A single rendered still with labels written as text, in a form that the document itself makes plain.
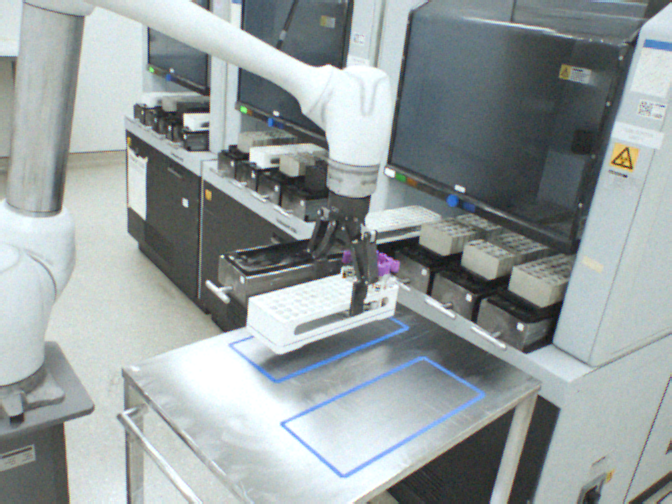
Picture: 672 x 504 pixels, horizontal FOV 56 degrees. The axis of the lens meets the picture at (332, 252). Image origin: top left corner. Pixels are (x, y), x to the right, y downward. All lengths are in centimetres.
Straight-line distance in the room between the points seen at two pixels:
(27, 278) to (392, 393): 65
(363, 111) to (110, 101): 410
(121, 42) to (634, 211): 416
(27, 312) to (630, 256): 114
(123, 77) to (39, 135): 381
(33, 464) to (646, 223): 126
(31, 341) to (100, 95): 391
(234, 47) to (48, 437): 77
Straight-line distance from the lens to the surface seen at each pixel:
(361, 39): 191
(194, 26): 106
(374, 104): 105
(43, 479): 137
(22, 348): 121
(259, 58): 115
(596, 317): 148
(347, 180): 108
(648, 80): 137
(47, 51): 123
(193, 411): 103
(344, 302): 117
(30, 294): 119
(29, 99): 126
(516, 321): 148
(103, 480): 215
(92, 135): 507
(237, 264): 151
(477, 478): 173
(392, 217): 179
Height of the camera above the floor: 145
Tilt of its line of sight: 23 degrees down
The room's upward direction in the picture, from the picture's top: 7 degrees clockwise
